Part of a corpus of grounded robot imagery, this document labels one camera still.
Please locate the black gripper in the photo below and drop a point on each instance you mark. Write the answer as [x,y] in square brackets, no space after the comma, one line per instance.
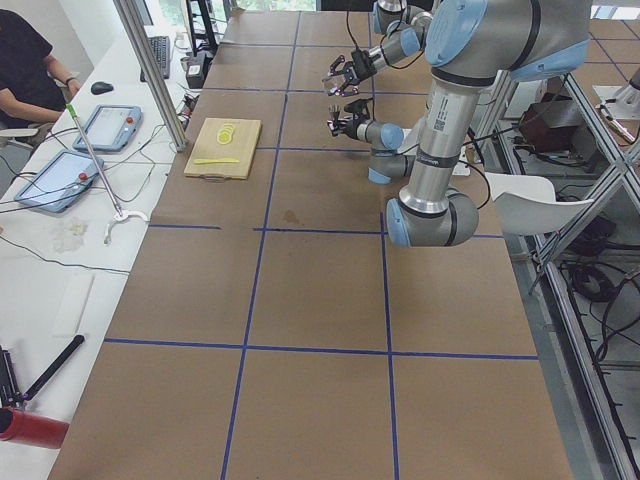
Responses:
[350,129]
[361,68]

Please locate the steel double jigger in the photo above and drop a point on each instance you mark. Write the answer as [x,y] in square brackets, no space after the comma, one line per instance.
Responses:
[334,122]

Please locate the clear glass cup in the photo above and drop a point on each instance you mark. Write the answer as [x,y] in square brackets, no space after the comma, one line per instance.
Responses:
[332,85]

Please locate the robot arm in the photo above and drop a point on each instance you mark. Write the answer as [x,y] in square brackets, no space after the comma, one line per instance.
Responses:
[403,28]
[466,43]

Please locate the wooden cutting board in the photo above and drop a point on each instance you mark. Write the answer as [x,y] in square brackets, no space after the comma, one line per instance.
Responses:
[242,147]

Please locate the yellow plastic knife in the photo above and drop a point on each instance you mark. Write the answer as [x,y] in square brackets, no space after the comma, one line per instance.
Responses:
[221,160]

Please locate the black keyboard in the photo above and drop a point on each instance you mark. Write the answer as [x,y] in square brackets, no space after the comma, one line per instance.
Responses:
[161,49]

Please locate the white plastic chair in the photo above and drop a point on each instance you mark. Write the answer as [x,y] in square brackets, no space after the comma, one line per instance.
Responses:
[527,204]

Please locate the far blue teach pendant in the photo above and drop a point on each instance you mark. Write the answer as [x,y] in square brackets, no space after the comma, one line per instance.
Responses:
[111,127]

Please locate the blue teach pendant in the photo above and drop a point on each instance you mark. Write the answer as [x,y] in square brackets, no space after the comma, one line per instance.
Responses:
[59,183]
[111,127]

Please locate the long metal grabber stick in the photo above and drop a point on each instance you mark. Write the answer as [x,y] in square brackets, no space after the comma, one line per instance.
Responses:
[121,215]

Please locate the black computer mouse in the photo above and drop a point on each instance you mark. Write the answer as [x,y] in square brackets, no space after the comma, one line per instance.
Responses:
[100,87]

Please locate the near blue teach pendant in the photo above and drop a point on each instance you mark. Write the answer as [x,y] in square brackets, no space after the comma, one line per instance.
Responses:
[59,183]

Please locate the seated person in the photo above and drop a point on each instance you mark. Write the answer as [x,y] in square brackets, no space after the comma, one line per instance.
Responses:
[30,75]

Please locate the red bottle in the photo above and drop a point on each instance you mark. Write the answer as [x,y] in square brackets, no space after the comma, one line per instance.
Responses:
[27,428]

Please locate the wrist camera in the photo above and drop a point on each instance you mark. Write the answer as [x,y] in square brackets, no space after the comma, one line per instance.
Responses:
[361,57]
[359,108]

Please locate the aluminium frame post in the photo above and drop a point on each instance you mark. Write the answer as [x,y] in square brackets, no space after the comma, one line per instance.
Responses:
[134,28]

